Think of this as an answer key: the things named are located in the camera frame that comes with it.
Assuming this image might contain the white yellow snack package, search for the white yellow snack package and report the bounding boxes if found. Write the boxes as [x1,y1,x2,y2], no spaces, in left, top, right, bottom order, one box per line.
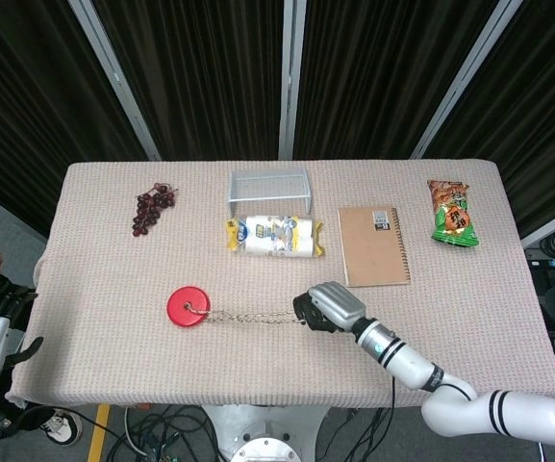
[223,214,327,259]

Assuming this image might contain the grey metal frame post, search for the grey metal frame post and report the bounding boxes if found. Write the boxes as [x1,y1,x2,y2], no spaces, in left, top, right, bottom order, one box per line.
[409,0,526,161]
[277,0,307,161]
[67,0,163,163]
[520,199,555,249]

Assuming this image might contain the dark red grape bunch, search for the dark red grape bunch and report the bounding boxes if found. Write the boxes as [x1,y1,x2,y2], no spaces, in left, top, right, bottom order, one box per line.
[131,181,179,238]

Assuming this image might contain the silver wire mesh shelf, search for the silver wire mesh shelf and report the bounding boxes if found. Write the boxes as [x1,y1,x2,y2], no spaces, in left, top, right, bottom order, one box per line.
[227,167,314,218]

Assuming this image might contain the green orange snack bag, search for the green orange snack bag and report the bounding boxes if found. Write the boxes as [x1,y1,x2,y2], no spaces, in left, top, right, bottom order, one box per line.
[426,179,480,248]

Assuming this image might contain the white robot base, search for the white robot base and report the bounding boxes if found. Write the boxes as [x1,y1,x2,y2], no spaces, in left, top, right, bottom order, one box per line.
[202,404,330,462]

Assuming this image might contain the red disc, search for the red disc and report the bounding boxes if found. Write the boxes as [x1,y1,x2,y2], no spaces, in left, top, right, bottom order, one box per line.
[166,286,213,330]

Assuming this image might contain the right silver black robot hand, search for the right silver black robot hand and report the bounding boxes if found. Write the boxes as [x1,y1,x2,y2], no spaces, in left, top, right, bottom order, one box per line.
[291,280,367,334]

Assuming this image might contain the white black sneaker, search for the white black sneaker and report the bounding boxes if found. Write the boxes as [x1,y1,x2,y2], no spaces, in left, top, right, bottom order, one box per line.
[39,408,85,448]

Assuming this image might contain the brown spiral notebook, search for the brown spiral notebook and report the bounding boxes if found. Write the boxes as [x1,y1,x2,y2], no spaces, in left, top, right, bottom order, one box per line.
[337,206,412,289]

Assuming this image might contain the black floor cables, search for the black floor cables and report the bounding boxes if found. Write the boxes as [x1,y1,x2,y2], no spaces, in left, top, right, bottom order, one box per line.
[16,379,432,462]

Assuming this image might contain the beige knitted tablecloth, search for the beige knitted tablecloth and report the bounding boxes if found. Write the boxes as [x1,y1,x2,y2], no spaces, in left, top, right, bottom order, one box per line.
[6,160,555,409]

